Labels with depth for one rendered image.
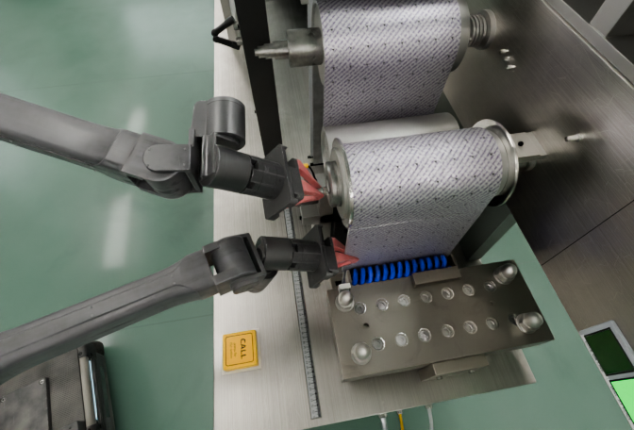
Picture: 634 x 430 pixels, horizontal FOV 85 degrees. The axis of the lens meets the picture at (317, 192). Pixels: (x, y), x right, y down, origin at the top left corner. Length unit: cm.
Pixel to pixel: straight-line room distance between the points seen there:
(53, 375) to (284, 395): 115
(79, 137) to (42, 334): 26
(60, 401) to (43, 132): 132
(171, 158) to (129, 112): 239
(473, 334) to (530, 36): 52
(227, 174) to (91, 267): 177
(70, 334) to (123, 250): 158
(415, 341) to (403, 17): 57
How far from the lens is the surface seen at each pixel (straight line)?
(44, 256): 236
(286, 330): 83
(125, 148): 49
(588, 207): 62
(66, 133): 54
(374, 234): 61
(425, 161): 54
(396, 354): 70
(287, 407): 81
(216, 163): 45
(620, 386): 68
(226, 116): 49
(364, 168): 51
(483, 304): 78
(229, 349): 81
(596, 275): 64
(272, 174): 49
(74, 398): 172
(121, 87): 309
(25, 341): 60
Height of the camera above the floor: 171
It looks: 56 degrees down
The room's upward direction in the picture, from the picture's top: straight up
